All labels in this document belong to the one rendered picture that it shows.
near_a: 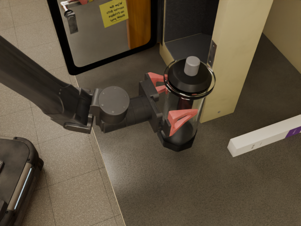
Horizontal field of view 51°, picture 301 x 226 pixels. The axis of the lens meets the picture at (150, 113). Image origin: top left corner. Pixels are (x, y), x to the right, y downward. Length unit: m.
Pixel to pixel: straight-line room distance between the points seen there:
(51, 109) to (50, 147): 1.47
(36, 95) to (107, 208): 1.32
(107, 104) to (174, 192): 0.35
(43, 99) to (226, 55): 0.41
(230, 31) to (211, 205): 0.42
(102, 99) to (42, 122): 1.63
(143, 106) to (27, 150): 1.22
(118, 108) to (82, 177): 1.37
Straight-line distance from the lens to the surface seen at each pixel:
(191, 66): 0.63
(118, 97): 0.58
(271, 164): 0.92
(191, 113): 0.68
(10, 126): 2.25
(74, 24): 0.87
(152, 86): 0.68
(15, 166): 1.78
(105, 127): 0.64
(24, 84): 0.54
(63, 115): 0.61
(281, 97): 1.07
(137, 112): 0.65
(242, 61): 0.81
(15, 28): 2.95
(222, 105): 0.91
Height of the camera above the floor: 1.70
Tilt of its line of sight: 54 degrees down
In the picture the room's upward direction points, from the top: straight up
